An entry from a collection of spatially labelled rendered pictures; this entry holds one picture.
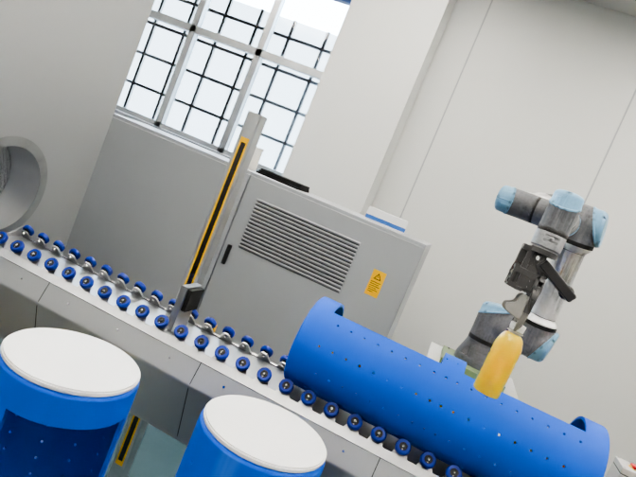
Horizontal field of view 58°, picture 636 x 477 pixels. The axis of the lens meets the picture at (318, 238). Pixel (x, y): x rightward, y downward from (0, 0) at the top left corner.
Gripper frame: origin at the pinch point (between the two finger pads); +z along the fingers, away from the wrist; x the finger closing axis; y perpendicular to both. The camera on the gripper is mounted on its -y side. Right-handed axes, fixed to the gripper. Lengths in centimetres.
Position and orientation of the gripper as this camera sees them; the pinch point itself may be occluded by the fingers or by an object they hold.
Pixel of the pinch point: (518, 326)
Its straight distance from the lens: 154.9
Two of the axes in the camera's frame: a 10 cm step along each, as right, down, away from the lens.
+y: -8.9, -4.1, 2.0
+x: -2.1, -0.2, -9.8
